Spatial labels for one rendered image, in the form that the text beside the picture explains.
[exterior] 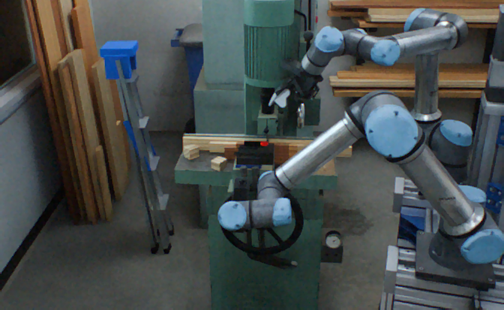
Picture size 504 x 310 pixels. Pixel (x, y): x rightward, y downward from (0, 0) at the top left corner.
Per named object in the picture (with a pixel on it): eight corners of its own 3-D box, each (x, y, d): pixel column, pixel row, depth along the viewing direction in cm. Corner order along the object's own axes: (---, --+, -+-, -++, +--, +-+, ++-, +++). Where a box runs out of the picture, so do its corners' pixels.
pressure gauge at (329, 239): (324, 252, 203) (325, 233, 200) (324, 246, 206) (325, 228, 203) (341, 253, 203) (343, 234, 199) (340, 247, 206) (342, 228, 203)
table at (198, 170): (168, 196, 195) (166, 182, 193) (185, 158, 223) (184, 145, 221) (338, 203, 190) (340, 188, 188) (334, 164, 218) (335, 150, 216)
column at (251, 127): (243, 155, 235) (241, -17, 205) (248, 134, 255) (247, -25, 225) (295, 157, 233) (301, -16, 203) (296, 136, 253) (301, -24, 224)
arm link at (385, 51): (481, 50, 184) (381, 76, 159) (454, 43, 192) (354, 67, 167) (487, 16, 179) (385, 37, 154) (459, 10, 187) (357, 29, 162)
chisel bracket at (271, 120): (257, 138, 206) (257, 117, 202) (260, 124, 219) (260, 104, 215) (277, 139, 205) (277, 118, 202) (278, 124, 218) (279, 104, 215)
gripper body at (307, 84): (295, 104, 180) (310, 81, 171) (283, 84, 183) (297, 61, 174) (313, 100, 184) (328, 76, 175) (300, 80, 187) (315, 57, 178)
